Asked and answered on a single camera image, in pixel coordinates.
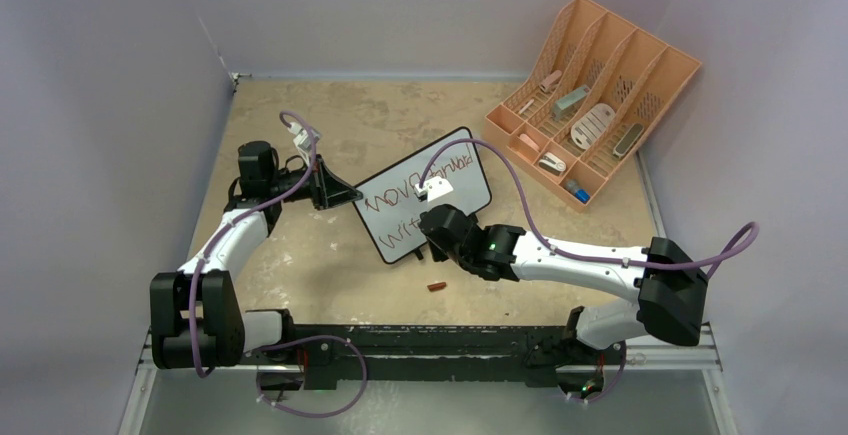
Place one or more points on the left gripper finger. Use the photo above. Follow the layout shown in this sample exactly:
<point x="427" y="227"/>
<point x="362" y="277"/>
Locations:
<point x="328" y="188"/>
<point x="322" y="203"/>

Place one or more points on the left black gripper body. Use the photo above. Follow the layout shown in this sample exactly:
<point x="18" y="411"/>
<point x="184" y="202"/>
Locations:
<point x="306" y="191"/>

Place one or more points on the black-framed whiteboard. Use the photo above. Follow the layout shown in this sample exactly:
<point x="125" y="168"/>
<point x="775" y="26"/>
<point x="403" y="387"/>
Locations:
<point x="390" y="209"/>

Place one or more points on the brown marker cap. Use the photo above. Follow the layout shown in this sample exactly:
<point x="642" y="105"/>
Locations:
<point x="436" y="286"/>

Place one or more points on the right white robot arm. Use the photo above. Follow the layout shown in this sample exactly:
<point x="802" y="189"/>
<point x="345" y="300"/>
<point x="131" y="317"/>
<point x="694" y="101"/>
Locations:
<point x="655" y="292"/>

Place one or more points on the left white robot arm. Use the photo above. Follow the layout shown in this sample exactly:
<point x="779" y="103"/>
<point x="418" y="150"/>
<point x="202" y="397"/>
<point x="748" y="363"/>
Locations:
<point x="196" y="321"/>

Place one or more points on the grey whiteboard eraser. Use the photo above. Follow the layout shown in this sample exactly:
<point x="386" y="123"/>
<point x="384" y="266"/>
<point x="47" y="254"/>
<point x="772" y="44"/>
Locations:
<point x="628" y="140"/>

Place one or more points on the pink eraser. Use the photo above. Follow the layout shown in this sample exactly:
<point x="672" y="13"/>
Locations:
<point x="529" y="142"/>

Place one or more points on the small white pin item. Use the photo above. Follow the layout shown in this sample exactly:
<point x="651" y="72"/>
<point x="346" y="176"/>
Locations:
<point x="526" y="107"/>

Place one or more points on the pink stapler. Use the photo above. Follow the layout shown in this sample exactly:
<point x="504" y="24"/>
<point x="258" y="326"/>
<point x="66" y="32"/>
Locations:
<point x="550" y="82"/>

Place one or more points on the teal staple box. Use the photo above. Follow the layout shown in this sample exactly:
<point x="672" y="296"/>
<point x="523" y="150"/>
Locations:
<point x="566" y="105"/>

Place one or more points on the blue small item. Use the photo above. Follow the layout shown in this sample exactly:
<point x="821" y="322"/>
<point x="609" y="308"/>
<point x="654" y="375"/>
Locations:
<point x="577" y="191"/>

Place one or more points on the peach plastic desk organizer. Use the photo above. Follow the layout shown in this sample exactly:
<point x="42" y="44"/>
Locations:
<point x="639" y="75"/>

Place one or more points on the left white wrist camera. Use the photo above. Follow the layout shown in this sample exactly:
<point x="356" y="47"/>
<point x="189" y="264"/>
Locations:
<point x="303" y="141"/>

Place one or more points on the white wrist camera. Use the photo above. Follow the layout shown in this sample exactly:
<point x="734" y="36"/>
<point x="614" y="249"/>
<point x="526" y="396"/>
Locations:
<point x="433" y="190"/>
<point x="303" y="141"/>

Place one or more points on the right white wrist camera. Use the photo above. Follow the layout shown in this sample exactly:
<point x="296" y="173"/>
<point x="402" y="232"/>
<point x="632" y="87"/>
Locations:
<point x="433" y="190"/>

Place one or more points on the black aluminium base frame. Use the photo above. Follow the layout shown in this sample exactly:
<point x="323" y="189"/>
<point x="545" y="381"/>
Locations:
<point x="536" y="356"/>

